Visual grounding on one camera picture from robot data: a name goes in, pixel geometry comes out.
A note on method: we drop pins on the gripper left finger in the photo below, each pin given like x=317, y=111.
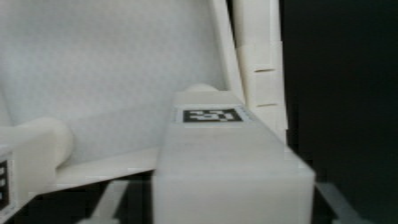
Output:
x=124, y=206

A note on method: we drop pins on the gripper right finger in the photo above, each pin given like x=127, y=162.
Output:
x=348, y=215

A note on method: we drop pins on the white desk leg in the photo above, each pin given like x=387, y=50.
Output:
x=232, y=179
x=37, y=146

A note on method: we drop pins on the white desk top tray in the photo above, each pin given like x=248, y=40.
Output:
x=99, y=58

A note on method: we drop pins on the white U-shaped frame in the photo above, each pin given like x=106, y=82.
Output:
x=257, y=18

